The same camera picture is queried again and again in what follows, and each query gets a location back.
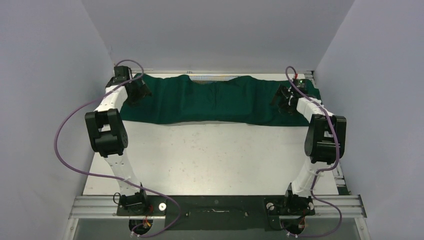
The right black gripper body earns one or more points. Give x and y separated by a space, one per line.
285 103

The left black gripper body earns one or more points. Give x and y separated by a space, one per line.
136 95

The dark green surgical cloth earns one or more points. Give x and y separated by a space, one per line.
243 99

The metal wire mesh tray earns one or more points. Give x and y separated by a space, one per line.
206 79

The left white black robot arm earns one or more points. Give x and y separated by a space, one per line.
109 138

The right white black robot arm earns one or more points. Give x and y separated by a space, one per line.
323 145

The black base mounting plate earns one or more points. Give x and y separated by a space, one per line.
219 212

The aluminium right side rail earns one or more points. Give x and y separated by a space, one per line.
309 75

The aluminium front frame rail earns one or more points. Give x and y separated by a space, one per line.
103 207

